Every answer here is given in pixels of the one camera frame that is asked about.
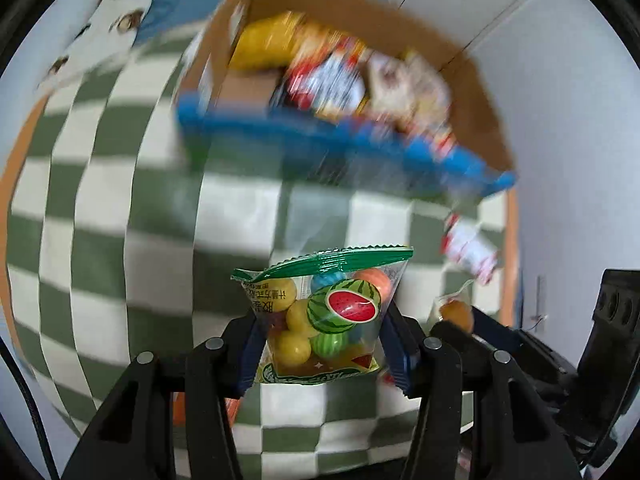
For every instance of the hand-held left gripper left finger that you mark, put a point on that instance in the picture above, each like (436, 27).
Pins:
(247, 365)

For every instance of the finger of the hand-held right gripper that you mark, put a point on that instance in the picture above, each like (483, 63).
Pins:
(452, 337)
(495, 332)

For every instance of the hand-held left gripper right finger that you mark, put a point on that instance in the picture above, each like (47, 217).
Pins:
(395, 355)

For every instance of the clear packet with orange ball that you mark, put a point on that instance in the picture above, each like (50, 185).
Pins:
(455, 312)

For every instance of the green fruit candy bag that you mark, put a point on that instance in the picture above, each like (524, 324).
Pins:
(325, 310)

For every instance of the cardboard box blue front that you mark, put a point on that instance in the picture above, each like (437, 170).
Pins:
(350, 145)

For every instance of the clear snack packet yellow edges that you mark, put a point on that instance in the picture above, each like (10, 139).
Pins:
(400, 85)

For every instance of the silver snack packet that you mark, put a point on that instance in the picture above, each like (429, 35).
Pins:
(330, 85)

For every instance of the orange panda snack packet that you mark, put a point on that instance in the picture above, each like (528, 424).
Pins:
(320, 42)

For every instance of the yellow noodle packet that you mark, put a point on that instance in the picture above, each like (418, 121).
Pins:
(262, 42)

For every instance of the plain orange snack packet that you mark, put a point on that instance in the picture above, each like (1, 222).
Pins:
(179, 410)

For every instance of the red and white long packet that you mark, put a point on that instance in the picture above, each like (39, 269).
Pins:
(470, 250)

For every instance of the green white checkered mat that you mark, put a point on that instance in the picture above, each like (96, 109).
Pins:
(125, 210)

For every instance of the bed with blue sheet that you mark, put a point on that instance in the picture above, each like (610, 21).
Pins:
(170, 10)

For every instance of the white bear print pillow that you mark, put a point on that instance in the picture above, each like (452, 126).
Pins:
(100, 20)

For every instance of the white wall socket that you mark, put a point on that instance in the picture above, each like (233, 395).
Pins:
(540, 295)

